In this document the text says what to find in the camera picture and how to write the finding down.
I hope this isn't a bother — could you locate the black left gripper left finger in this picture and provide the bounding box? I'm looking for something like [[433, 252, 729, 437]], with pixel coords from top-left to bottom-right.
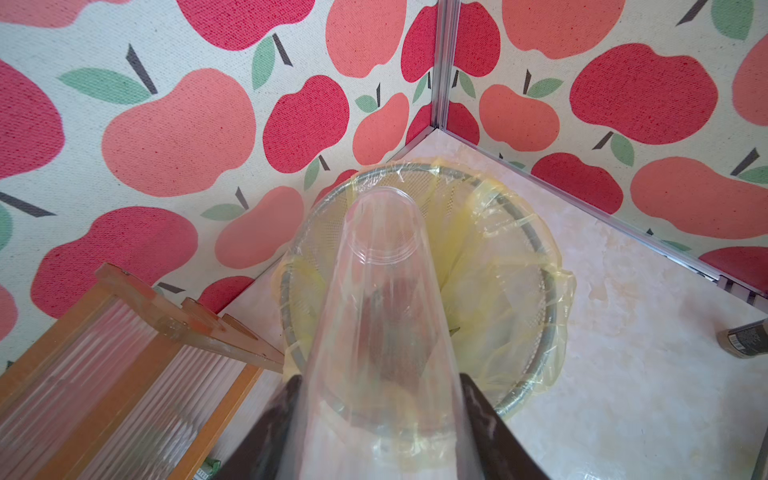
[[214, 375, 303, 480]]

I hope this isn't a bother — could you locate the packet on lower shelf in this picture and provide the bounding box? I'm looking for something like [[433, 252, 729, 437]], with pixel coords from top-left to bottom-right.
[[193, 457, 222, 480]]

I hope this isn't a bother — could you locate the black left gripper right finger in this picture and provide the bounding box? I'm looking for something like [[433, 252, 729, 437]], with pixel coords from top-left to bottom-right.
[[459, 373, 549, 480]]

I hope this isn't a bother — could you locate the yellow plastic bin liner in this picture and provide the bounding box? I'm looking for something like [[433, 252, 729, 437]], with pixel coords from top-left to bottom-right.
[[272, 157, 577, 421]]

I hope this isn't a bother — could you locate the dark spice jar right side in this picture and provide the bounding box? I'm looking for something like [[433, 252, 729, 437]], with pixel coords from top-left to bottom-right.
[[717, 319, 768, 359]]

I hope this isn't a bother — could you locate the wooden spice rack shelf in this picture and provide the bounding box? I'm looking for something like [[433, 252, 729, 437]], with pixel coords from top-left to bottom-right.
[[1, 264, 284, 479]]

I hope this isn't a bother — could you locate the clear plastic jar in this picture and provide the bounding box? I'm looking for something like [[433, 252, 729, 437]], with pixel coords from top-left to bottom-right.
[[277, 187, 483, 479]]

